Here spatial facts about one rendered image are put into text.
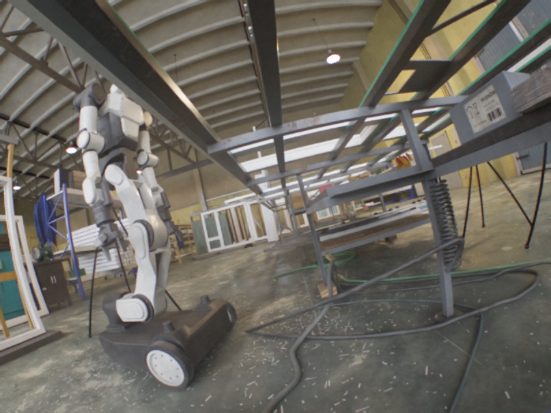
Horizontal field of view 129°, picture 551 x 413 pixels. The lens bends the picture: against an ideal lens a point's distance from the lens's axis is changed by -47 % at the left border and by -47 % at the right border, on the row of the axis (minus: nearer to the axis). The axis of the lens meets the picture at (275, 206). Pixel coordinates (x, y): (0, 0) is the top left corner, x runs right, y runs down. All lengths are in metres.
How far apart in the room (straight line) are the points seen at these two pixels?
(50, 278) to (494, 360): 4.43
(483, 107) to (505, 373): 0.65
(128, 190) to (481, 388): 1.42
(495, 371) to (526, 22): 6.87
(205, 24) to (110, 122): 9.28
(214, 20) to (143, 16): 2.71
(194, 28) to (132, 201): 9.60
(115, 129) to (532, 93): 1.43
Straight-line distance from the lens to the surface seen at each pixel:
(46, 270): 4.18
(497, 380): 0.75
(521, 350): 0.84
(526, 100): 0.50
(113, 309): 1.37
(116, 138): 1.28
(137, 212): 1.15
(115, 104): 1.33
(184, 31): 10.51
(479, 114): 0.65
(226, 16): 10.29
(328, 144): 1.55
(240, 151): 1.09
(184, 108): 0.59
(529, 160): 7.32
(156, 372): 1.04
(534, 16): 7.02
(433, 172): 0.84
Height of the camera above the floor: 0.52
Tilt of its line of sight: 4 degrees up
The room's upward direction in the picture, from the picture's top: 14 degrees counter-clockwise
